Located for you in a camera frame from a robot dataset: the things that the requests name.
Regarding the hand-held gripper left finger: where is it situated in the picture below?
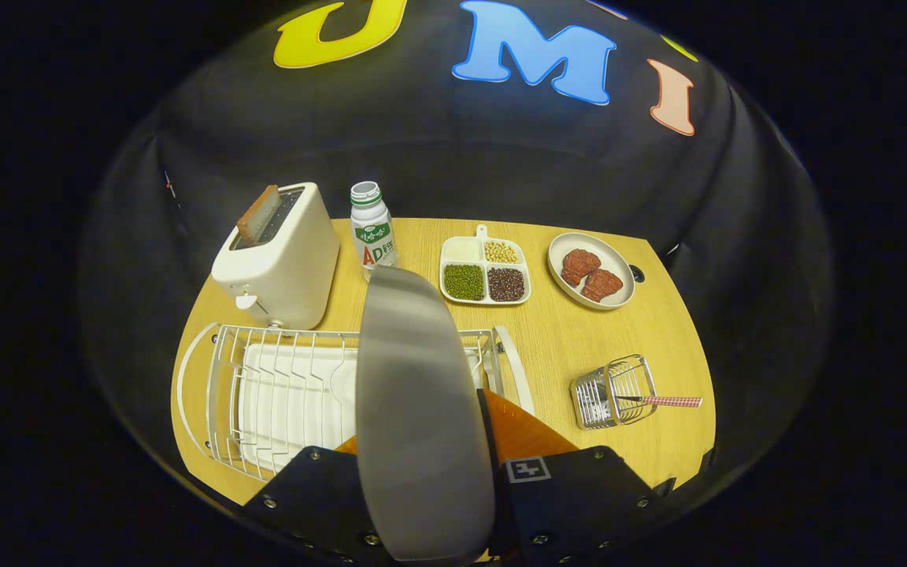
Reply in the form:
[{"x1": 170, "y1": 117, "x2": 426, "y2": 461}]
[{"x1": 241, "y1": 435, "x2": 393, "y2": 567}]

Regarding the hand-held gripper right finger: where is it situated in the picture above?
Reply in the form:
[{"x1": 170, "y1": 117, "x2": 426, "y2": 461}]
[{"x1": 476, "y1": 387, "x2": 676, "y2": 566}]

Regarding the metal wire basket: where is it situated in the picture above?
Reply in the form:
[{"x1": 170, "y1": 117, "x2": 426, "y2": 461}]
[{"x1": 570, "y1": 354, "x2": 657, "y2": 431}]

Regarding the beige round plate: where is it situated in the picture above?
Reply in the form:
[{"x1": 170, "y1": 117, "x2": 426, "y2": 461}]
[{"x1": 355, "y1": 265, "x2": 497, "y2": 561}]

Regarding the spoon with red checked handle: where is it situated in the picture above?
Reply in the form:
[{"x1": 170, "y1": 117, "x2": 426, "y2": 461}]
[{"x1": 617, "y1": 394, "x2": 704, "y2": 409}]

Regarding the white wire dish rack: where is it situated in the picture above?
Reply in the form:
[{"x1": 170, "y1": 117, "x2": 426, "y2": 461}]
[{"x1": 176, "y1": 321, "x2": 535, "y2": 483}]

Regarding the beige dish with meat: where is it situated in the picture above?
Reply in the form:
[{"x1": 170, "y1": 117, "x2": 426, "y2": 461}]
[{"x1": 547, "y1": 232, "x2": 636, "y2": 311}]

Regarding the white ribbed drip tray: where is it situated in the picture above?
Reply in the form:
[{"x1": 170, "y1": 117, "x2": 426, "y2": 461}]
[{"x1": 237, "y1": 344, "x2": 487, "y2": 473}]

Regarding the red meat patty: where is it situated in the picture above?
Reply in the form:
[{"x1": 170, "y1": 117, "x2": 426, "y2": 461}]
[
  {"x1": 561, "y1": 249, "x2": 602, "y2": 287},
  {"x1": 580, "y1": 269, "x2": 625, "y2": 304}
]

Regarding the pile of dark red beans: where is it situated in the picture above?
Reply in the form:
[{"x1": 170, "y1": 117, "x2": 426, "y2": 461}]
[{"x1": 487, "y1": 267, "x2": 526, "y2": 302}]

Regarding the white toaster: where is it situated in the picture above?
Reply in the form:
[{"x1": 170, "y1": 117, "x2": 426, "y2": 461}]
[{"x1": 211, "y1": 182, "x2": 341, "y2": 331}]

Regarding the pile of green beans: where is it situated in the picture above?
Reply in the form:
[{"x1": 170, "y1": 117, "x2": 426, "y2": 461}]
[{"x1": 443, "y1": 264, "x2": 486, "y2": 302}]

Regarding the white divided snack tray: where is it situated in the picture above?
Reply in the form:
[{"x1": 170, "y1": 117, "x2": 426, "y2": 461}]
[{"x1": 439, "y1": 224, "x2": 532, "y2": 306}]

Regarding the white bottle with green label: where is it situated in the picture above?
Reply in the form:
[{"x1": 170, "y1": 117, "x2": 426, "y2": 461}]
[{"x1": 350, "y1": 181, "x2": 398, "y2": 283}]

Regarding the brown toast slice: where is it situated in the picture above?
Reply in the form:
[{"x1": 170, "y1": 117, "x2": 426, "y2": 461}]
[{"x1": 235, "y1": 184, "x2": 282, "y2": 245}]

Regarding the black backdrop cloth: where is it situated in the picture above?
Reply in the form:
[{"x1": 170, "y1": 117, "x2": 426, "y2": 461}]
[{"x1": 80, "y1": 0, "x2": 832, "y2": 513}]

